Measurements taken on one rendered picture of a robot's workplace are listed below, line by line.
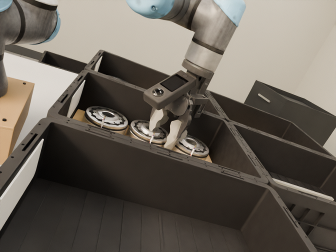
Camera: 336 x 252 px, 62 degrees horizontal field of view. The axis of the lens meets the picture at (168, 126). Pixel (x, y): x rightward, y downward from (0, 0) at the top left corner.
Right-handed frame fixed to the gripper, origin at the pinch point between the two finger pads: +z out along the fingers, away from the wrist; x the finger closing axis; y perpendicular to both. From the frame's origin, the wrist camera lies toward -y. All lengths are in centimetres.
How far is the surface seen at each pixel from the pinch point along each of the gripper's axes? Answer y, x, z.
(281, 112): 165, 12, 6
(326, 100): 417, 18, -3
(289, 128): 66, -13, -6
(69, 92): -20.9, 9.4, -7.7
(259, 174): -0.7, -23.6, -8.7
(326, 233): 11.1, -38.8, -2.3
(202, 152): 8.0, -8.2, -1.2
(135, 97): 0.4, 11.8, -5.6
